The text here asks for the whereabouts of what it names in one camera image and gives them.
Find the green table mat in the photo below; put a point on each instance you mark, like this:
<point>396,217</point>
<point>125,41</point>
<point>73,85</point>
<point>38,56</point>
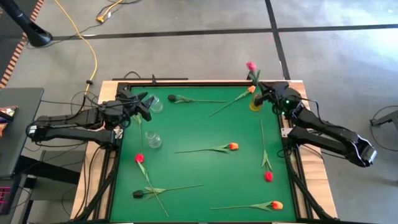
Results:
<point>202,171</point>

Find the red artificial tulip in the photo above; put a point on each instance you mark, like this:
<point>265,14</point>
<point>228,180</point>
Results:
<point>269,176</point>
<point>251,66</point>
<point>139,158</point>

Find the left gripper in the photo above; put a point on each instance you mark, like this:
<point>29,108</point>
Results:
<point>124,109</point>

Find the black floor stand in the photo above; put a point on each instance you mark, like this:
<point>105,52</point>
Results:
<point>37,35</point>

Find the black desk foot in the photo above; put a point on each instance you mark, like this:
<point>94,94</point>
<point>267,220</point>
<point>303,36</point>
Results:
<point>49,170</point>

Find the backlit keyboard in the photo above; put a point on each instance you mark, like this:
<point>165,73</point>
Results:
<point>4,199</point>

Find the yellow glass vase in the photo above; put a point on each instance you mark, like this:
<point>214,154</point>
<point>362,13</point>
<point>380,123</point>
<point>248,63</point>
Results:
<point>255,107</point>

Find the colourful snack bag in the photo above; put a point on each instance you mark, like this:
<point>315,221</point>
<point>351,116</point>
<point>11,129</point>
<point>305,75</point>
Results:
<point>7,112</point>

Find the black floor mat orange edge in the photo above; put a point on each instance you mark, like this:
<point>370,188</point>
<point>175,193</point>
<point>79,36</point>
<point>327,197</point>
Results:
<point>7,53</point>

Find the clear round patterned glass vase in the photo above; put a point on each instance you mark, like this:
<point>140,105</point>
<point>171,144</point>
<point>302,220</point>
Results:
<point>153,140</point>

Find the clear ribbed glass vase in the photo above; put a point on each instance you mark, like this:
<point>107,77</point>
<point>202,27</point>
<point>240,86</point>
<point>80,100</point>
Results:
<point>157,106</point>

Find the black aluminium table frame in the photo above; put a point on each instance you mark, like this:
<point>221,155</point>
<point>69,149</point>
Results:
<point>202,83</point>

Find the orange artificial tulip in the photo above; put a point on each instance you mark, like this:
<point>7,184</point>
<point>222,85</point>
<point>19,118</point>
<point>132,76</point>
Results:
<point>251,89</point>
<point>277,205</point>
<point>234,146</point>

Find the black flat bar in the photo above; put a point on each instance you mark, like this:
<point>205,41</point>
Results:
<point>171,79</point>

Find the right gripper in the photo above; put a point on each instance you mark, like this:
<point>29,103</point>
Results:
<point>284,96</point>

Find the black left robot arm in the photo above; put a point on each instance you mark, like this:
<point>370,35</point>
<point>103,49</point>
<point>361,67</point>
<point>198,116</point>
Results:
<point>71,135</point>

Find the silver mounting bracket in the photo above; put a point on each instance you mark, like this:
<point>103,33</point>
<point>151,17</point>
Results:
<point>119,134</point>
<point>285,132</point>

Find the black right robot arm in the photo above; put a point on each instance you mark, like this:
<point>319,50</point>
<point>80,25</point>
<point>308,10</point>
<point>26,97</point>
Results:
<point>326,127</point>

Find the grey desk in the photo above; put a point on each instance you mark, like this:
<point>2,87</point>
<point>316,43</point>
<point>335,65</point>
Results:
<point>18,140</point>

